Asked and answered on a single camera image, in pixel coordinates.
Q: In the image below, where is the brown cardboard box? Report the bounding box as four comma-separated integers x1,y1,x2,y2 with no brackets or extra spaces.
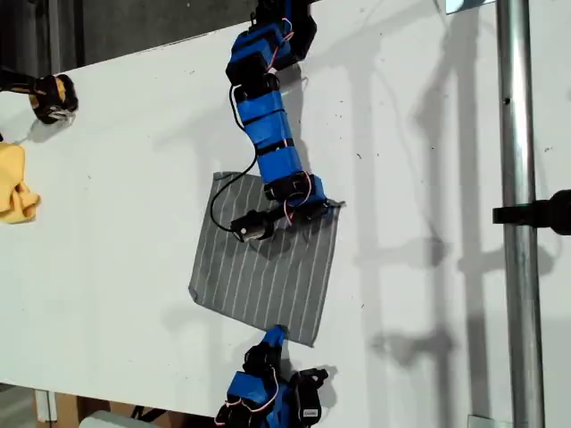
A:
52,391,179,428

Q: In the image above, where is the white plastic container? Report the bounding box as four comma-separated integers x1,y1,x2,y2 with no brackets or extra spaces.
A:
79,409,135,428

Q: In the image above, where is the black clamp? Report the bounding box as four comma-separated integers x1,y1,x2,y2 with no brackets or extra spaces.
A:
492,189,571,237

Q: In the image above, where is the yellow cloth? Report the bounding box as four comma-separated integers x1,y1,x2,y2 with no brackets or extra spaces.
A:
0,141,42,225

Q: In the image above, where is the black camera box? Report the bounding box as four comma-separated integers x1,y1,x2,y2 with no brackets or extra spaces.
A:
230,209,274,243
293,381,323,424

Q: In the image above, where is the white table leg bracket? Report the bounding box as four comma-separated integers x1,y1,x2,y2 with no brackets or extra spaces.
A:
34,389,59,423

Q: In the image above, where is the steel post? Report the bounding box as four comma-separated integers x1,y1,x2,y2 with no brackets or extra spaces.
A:
495,0,546,428

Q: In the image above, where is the grey white-striped towel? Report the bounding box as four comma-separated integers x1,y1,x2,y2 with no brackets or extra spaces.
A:
187,170,347,350

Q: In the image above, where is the red and white servo wire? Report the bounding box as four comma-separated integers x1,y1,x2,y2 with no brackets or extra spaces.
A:
215,373,281,424
283,170,314,224

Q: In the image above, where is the black camera cable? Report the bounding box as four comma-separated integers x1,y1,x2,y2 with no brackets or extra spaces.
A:
210,83,261,233

